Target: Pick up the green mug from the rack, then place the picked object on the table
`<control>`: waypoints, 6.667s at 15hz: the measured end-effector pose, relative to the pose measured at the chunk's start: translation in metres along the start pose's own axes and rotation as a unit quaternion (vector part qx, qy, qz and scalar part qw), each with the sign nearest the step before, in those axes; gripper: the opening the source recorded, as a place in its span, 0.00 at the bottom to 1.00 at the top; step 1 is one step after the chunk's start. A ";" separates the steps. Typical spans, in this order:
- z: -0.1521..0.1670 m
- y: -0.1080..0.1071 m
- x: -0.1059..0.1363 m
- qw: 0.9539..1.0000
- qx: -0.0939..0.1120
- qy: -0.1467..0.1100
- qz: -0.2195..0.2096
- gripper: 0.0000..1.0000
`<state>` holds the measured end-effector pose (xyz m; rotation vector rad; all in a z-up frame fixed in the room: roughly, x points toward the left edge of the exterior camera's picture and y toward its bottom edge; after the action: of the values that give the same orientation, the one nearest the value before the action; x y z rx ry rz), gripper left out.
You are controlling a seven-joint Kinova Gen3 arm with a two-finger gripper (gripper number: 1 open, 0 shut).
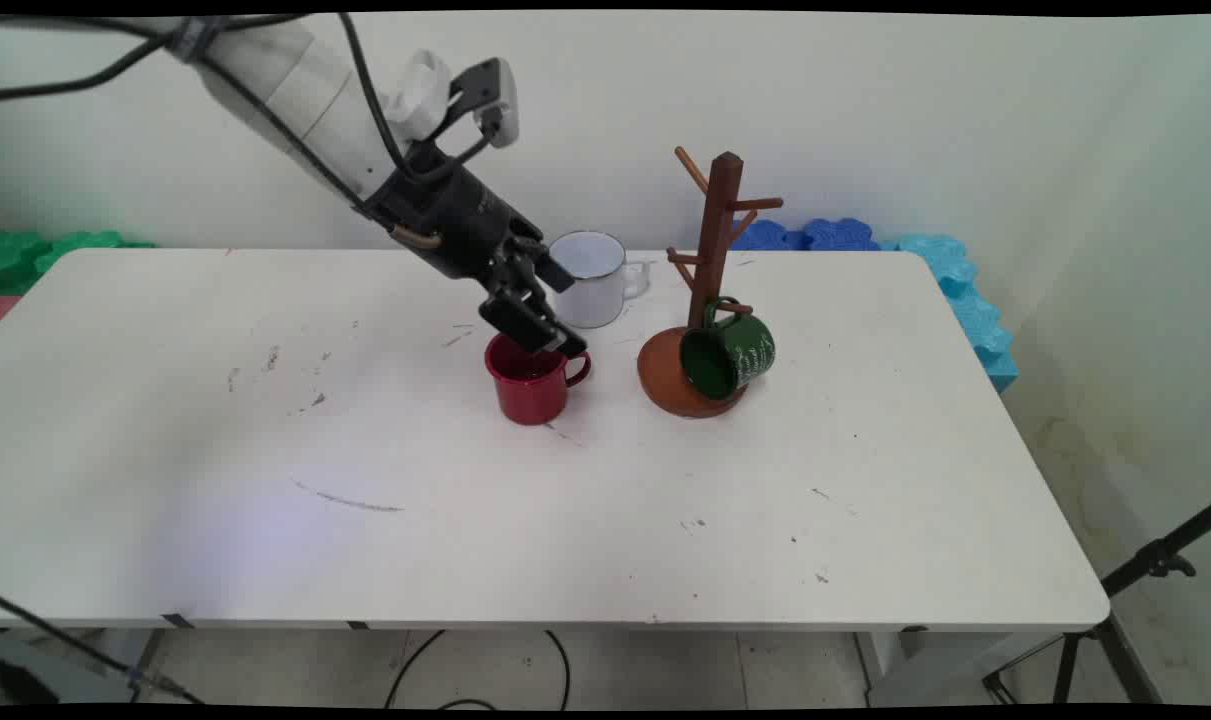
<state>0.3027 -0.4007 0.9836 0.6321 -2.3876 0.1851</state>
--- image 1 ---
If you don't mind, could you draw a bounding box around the green enamel mug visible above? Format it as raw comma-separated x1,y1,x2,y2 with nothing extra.
679,297,776,402

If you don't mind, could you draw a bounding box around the red enamel mug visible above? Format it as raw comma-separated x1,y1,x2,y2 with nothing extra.
484,333,593,427

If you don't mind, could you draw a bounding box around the blue foam mat piece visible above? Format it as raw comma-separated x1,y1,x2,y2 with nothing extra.
730,218,881,252

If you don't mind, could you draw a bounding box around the green foam mat piece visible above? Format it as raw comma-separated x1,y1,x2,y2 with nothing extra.
0,230,156,296

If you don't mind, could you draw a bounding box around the grey table leg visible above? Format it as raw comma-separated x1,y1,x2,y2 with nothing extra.
855,630,1066,706

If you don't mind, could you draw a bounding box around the black floor cable loop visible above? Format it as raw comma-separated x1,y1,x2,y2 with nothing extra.
383,630,572,711

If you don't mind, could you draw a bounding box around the black tripod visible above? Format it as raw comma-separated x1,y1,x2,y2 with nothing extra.
983,503,1211,706

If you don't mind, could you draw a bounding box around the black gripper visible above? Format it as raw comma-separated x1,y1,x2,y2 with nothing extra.
363,158,589,359

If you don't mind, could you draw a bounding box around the cyan foam mat piece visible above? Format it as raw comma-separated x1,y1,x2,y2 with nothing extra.
880,234,1020,393

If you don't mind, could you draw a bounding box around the black velcro cable strap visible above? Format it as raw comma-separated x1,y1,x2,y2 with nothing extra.
170,18,231,63

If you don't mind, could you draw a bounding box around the white enamel mug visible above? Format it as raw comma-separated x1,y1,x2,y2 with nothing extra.
548,231,654,330

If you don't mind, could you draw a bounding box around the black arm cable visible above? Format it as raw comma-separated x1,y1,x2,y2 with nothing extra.
0,14,376,216
337,12,496,186

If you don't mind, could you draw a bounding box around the black cable with connector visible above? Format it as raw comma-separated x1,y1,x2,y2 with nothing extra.
0,595,206,706

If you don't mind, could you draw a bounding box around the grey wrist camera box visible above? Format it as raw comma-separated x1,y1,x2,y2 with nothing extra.
450,57,520,150

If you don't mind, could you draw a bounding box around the brown wooden mug tree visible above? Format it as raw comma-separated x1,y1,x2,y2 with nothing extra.
637,147,785,419

